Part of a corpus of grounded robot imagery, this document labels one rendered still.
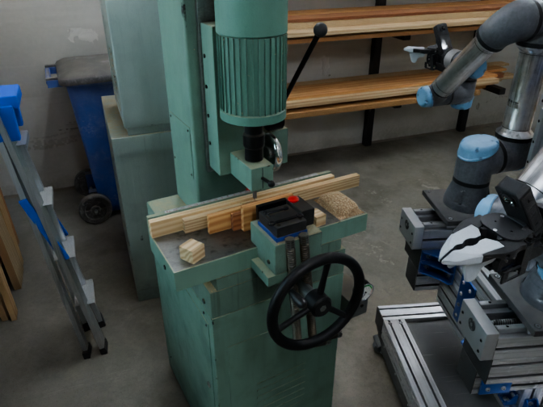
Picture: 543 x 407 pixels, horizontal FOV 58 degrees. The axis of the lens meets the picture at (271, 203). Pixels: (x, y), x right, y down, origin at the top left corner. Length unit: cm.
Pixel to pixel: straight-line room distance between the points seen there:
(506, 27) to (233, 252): 98
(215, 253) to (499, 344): 74
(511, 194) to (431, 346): 138
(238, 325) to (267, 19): 82
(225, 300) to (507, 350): 73
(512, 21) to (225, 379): 131
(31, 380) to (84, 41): 211
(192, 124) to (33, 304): 158
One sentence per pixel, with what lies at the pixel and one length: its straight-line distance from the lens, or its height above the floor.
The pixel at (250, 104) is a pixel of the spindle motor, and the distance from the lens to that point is 123.
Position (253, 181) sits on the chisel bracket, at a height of 103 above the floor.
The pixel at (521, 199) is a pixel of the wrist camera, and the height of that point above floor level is 130.
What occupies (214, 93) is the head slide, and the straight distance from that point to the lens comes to 137.
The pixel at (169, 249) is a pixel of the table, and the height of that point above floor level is 90.
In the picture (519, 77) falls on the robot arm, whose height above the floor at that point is 124.
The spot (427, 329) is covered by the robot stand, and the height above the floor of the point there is 21.
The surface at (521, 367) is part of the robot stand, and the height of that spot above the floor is 65.
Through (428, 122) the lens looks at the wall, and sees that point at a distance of 472.
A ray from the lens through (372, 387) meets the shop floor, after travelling 218.
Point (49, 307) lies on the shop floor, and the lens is 271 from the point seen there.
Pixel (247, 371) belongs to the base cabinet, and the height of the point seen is 46.
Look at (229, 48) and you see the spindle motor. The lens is 122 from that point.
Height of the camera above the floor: 163
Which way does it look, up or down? 29 degrees down
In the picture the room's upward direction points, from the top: straight up
